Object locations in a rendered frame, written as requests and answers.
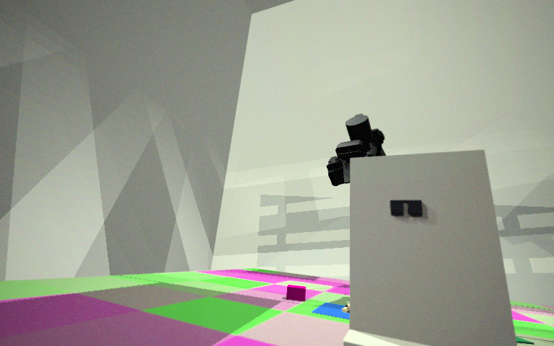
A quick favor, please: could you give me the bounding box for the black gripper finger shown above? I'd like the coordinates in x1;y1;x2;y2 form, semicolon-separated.
337;150;364;184

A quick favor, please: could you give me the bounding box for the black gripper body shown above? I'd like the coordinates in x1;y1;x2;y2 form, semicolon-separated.
335;140;374;157

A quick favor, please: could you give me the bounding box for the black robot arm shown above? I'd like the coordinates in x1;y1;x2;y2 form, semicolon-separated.
326;113;386;186

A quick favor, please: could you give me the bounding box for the grey panel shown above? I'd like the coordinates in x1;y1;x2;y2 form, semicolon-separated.
343;149;517;346

